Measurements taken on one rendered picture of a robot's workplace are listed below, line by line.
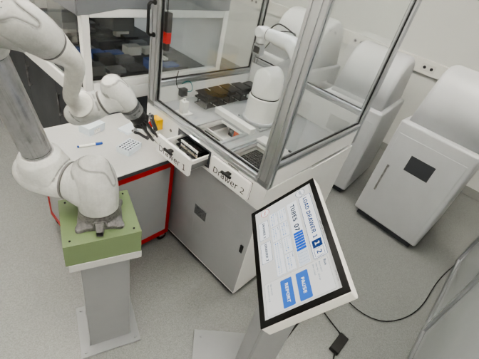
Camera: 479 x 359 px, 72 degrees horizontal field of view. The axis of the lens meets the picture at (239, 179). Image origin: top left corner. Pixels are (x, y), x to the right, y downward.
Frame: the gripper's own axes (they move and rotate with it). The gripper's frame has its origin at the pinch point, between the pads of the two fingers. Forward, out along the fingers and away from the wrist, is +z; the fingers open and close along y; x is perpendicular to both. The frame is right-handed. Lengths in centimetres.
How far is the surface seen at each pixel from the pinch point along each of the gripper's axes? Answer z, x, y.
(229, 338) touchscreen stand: 84, -72, -53
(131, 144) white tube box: 21.2, 29.9, -7.7
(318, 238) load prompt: -13, -96, 4
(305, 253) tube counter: -13, -95, -3
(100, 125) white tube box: 17, 55, -11
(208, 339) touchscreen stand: 78, -64, -60
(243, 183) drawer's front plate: 23.4, -41.8, 13.6
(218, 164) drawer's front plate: 23.1, -22.9, 14.1
